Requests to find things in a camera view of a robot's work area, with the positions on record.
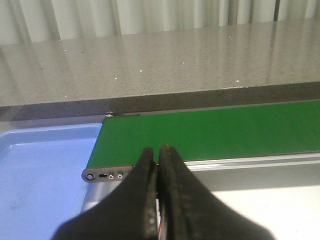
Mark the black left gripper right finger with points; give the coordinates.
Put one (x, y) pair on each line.
(189, 211)

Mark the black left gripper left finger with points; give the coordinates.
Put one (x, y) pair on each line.
(129, 212)

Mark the dark conveyor end plate left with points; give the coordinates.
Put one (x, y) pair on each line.
(106, 174)

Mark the blue plastic tray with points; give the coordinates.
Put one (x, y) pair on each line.
(41, 185)

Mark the green conveyor belt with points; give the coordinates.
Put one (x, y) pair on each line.
(221, 133)

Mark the grey stone countertop slab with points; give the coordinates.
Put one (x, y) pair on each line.
(232, 65)

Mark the grey pleated curtain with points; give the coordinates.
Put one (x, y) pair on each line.
(27, 21)

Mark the aluminium conveyor side rail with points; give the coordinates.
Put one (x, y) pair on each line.
(306, 158)

